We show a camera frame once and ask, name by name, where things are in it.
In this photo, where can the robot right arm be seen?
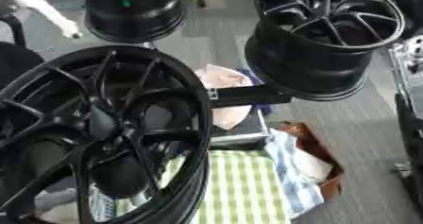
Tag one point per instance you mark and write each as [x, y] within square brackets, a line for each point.
[410, 133]

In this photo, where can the large black spoked wheel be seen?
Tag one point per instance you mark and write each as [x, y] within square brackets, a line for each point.
[165, 86]

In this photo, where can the black spoked wheel rim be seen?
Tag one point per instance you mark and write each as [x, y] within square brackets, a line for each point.
[308, 73]

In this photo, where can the black wheel rim with green mark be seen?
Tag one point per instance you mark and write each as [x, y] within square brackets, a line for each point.
[137, 20]

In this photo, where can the pale pink plastic bag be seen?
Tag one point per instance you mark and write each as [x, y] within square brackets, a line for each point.
[223, 76]

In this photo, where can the black metal beam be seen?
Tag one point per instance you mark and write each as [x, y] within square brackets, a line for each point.
[248, 95]

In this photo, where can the silver metal box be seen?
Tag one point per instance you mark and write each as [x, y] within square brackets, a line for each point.
[248, 133]

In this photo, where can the blue white cloth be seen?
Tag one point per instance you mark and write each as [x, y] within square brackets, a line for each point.
[297, 183]

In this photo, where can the brown cardboard box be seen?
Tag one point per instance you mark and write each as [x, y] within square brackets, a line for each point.
[322, 149]

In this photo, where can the white stand leg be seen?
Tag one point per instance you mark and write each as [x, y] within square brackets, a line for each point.
[47, 8]

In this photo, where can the dark chair frame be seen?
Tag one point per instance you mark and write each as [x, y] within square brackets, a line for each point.
[16, 29]

